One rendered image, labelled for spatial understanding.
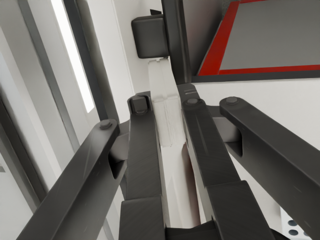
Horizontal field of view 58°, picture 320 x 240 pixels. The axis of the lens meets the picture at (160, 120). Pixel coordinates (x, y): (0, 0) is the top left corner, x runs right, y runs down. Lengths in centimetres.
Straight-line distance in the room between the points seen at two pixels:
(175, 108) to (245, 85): 23
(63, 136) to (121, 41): 7
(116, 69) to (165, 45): 4
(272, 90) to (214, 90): 7
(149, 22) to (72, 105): 7
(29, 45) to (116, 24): 5
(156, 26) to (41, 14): 7
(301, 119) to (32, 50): 32
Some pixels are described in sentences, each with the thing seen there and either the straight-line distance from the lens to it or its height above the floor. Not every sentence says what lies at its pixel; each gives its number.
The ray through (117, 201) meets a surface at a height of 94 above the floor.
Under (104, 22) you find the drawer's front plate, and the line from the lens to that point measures 19.
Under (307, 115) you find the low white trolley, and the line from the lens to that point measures 39.
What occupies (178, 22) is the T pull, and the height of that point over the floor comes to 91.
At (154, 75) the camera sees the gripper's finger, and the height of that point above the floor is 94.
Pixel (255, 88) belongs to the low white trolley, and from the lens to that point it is 37.
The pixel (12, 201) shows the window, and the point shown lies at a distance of 19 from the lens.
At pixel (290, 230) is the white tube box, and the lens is 48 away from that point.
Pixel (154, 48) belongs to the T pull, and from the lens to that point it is 21.
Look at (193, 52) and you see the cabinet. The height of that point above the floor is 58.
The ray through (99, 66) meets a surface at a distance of 32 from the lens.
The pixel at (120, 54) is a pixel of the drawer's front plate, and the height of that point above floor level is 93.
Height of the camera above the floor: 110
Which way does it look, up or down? 54 degrees down
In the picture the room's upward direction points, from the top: 151 degrees counter-clockwise
